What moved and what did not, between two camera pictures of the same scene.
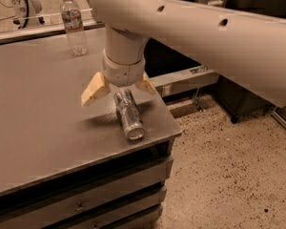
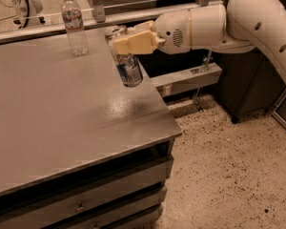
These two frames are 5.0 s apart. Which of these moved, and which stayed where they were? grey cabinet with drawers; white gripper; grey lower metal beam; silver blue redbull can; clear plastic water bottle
Moved: white gripper; silver blue redbull can
Stayed: grey lower metal beam; clear plastic water bottle; grey cabinet with drawers
